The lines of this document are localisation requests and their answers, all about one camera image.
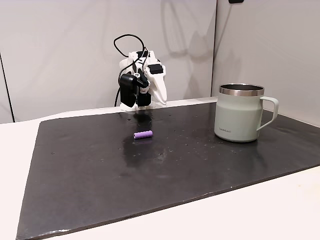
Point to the black wall fixture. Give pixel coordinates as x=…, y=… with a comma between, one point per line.
x=236, y=1

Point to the black camera box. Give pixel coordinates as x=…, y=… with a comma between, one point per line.
x=128, y=90

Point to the pale green steel mug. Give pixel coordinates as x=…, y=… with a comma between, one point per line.
x=236, y=117

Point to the purple pen grip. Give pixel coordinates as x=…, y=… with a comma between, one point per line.
x=142, y=134

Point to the black table mat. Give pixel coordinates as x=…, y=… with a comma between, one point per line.
x=150, y=175

